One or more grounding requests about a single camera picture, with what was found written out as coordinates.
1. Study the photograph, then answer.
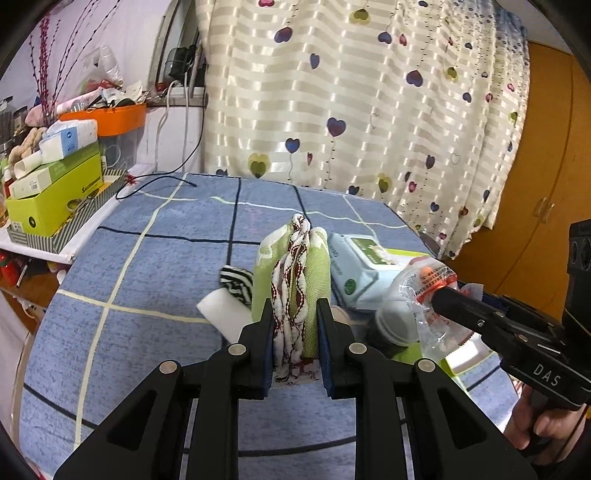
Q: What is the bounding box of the clear orange plastic packet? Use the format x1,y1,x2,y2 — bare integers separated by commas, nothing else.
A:
383,256,484,362

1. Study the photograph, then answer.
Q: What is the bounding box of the black white striped sock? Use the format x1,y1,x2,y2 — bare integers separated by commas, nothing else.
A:
219,265,253,308

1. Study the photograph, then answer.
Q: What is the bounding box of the green patterned cloth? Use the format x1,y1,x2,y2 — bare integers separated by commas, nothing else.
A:
252,213,331,386

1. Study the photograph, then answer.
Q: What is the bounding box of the person's right hand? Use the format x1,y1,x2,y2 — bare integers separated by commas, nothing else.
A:
504,385,588,465

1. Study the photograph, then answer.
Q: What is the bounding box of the wooden wardrobe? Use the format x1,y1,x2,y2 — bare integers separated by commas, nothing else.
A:
447,43,590,318

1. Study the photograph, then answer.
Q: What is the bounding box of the green white cardboard box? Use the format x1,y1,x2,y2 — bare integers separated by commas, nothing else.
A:
444,332,490,376

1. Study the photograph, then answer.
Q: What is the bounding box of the clear round plastic container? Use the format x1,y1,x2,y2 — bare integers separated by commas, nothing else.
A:
375,299,419,347

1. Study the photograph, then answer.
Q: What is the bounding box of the white folded paper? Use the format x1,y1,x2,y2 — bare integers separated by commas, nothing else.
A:
197,288,252,344

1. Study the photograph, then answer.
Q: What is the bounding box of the beige rolled sock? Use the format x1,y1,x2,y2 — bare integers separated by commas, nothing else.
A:
331,305,351,325

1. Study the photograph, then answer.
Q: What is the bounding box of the blue checked tablecloth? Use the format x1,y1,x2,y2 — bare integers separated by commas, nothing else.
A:
19,175,517,479

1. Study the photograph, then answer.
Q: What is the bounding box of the wet wipes pack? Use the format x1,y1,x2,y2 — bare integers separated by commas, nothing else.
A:
328,233,412,311

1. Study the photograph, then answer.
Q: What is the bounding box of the cream heart-patterned curtain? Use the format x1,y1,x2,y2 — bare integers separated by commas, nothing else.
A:
195,0,530,258

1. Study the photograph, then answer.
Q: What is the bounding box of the striped tray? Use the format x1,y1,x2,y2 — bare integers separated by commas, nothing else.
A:
7,169,128,254

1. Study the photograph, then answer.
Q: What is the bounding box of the yellow-green shoe box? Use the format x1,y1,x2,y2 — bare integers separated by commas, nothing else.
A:
6,142,103,237

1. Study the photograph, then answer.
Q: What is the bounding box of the white blue tissue box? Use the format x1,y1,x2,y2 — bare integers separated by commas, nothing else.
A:
39,119,98,164

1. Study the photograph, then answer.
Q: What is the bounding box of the orange storage bin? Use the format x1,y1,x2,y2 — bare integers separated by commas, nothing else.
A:
58,103,147,137

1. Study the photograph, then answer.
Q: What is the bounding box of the pink branch decoration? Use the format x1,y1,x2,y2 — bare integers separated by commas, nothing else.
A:
27,1,121,127

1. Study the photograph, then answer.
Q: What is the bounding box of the black cable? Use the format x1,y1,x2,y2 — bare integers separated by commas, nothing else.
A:
115,91,208,202

